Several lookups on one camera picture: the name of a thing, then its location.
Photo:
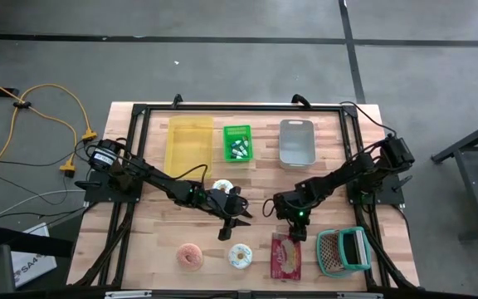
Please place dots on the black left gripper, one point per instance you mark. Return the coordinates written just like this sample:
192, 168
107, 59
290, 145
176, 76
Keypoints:
224, 205

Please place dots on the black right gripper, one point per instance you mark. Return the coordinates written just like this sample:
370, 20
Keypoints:
300, 218

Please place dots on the red snack packet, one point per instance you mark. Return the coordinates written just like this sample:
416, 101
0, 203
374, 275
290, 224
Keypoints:
285, 261

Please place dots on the white donut with blue swirls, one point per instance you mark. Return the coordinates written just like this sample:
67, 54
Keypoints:
234, 251

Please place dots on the white tape roll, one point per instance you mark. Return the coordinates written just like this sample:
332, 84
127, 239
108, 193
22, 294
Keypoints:
217, 187

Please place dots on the pink frosted donut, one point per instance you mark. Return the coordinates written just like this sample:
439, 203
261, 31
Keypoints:
183, 251

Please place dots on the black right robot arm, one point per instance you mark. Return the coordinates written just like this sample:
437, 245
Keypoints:
347, 172

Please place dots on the teal-framed metal grater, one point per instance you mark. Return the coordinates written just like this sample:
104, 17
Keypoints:
330, 253

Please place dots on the green plastic basket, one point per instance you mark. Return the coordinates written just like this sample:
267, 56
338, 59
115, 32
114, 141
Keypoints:
234, 132

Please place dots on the grey plastic bin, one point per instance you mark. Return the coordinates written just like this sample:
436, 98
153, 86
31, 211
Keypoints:
297, 145

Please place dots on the yellow plastic bin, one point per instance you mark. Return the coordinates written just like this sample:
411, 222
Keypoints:
189, 145

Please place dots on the black metal cart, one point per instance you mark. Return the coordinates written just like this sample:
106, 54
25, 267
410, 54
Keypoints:
463, 144

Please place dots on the black flat bar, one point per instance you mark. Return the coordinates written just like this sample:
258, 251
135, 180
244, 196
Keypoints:
35, 245

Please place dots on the white labelled cardboard box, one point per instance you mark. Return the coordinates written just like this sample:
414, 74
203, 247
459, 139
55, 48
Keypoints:
31, 266

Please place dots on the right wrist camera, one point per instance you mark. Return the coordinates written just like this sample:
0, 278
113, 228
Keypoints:
282, 205

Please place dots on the silver table bracket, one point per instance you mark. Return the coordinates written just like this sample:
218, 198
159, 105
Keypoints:
359, 295
127, 294

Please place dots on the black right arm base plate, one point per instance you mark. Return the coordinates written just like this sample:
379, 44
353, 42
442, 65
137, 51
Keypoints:
382, 195

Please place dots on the black metal table frame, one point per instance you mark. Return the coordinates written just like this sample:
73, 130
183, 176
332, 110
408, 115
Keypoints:
222, 107

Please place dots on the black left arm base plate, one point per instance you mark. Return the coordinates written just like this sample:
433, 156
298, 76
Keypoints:
98, 193

